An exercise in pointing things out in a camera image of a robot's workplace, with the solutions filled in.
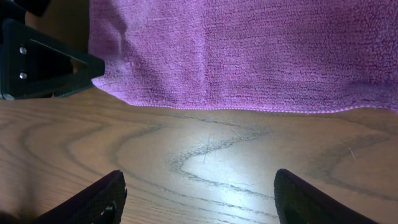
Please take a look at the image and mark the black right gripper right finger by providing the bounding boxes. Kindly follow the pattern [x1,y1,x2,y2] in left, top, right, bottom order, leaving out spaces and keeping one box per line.
[274,169,377,224]

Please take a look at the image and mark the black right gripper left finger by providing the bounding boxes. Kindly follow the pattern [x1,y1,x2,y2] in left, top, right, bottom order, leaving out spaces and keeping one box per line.
[32,170,127,224]

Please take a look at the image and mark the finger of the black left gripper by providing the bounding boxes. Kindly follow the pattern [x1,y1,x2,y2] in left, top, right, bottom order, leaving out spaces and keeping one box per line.
[1,19,105,100]

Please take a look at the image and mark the purple microfiber cloth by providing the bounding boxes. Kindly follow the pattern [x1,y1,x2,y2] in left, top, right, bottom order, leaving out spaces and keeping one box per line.
[89,0,397,113]

